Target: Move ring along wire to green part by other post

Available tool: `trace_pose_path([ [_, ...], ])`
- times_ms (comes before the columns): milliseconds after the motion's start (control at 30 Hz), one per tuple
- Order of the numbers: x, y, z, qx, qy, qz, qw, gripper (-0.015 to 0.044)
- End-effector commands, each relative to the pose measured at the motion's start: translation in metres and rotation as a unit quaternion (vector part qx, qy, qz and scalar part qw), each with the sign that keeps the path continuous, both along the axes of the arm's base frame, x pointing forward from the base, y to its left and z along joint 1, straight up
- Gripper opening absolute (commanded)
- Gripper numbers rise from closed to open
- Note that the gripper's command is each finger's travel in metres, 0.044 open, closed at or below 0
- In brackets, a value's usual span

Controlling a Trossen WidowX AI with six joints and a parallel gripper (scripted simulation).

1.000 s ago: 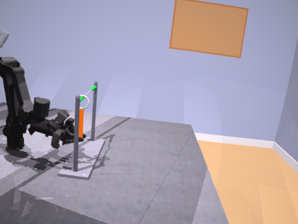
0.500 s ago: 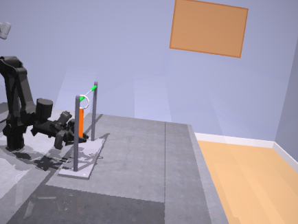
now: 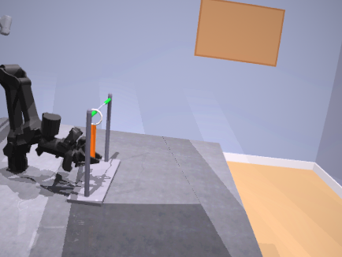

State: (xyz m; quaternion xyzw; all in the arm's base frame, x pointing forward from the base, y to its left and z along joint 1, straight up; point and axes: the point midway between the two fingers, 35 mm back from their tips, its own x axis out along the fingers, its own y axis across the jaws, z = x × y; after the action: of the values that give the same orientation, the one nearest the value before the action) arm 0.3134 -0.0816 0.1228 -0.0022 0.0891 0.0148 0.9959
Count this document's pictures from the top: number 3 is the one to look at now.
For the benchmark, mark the orange handle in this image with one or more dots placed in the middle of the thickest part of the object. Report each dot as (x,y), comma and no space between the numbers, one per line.
(93,130)

